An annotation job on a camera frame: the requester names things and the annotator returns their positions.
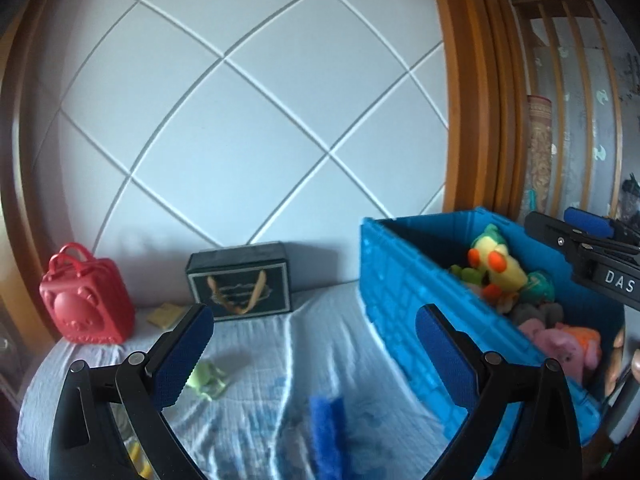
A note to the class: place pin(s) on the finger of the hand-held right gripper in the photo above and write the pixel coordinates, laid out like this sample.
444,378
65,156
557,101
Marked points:
555,232
587,221

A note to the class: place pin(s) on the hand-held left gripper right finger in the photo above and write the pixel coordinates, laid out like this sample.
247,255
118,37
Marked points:
445,355

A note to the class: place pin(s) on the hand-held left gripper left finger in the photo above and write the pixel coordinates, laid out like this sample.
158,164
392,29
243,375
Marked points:
182,355

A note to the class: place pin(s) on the teal plush toy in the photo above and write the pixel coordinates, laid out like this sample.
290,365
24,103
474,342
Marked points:
541,287

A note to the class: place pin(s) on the green and yellow plush toy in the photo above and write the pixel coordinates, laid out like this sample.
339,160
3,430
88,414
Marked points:
500,265

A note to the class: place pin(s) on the grey fluffy plush toy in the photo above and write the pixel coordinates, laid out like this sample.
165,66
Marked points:
537,314

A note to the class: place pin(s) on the blue plastic crate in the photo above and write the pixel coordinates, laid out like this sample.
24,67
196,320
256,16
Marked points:
400,280

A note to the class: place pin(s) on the pink and orange plush toy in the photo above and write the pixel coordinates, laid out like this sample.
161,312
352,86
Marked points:
555,345

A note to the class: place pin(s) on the person's right hand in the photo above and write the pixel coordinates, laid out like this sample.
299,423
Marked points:
617,360

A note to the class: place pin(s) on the small light green toy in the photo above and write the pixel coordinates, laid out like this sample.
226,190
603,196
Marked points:
207,382

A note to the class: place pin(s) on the rolled patterned carpet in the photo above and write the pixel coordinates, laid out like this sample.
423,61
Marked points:
539,155

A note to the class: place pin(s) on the black gift bag, gold ribbon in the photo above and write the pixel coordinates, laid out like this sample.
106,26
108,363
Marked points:
240,285

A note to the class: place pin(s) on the red bear-shaped case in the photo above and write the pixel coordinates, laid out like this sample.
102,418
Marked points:
85,305

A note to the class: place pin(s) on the yellow plastic toy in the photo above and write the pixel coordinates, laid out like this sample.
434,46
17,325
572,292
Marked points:
139,460

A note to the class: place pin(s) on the white and blue bed sheet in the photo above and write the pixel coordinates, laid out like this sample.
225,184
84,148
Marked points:
310,350

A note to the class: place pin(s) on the wooden slat partition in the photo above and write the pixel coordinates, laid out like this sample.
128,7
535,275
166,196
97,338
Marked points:
580,85

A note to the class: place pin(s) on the blue furry cloth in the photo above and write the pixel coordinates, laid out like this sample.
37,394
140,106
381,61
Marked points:
327,435

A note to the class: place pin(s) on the wooden headboard frame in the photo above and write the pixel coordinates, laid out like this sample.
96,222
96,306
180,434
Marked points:
470,110

